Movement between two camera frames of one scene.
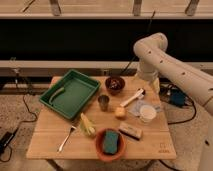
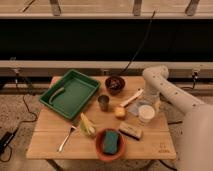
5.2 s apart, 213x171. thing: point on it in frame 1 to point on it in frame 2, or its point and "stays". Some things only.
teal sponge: [110, 142] stays
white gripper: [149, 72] to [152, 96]
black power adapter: [5, 140] stays
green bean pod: [50, 100] stays
